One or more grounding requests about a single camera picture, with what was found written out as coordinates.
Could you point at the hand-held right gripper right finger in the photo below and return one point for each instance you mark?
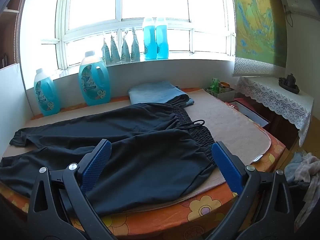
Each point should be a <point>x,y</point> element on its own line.
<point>227,167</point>

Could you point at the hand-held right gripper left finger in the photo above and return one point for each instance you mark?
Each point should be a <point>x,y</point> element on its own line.
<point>96,165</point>

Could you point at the black pants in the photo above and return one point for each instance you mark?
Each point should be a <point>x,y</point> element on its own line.
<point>137,142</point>

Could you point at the dark open box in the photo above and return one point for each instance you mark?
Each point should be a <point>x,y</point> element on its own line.
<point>252,112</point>

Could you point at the cardboard box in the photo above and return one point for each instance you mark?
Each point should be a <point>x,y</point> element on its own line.
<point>225,95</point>

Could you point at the pile of clothes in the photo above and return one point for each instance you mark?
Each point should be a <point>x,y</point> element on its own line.
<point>307,170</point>

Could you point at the round tin can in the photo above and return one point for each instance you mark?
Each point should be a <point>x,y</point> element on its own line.
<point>224,87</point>

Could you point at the blue detergent bottle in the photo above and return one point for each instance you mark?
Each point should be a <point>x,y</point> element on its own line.
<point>163,40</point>
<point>46,95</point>
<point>92,82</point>
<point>149,40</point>

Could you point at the white lace tablecloth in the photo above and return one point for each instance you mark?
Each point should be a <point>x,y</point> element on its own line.
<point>275,97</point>

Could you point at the green carton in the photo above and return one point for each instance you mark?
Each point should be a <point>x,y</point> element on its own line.
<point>214,83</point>

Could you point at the folded blue-grey towel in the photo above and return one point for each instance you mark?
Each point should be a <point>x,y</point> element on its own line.
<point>155,91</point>

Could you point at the white side panel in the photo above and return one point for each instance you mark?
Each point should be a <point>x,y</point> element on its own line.
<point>12,100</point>

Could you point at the wooden shelf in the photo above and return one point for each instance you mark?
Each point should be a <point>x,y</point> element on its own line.
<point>10,35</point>

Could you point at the white air conditioner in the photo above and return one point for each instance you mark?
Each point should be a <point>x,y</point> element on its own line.
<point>300,5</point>

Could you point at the white window frame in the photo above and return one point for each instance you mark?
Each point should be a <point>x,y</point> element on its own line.
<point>118,22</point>

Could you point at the landscape wall scroll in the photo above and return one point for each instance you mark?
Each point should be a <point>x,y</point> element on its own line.
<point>257,25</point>

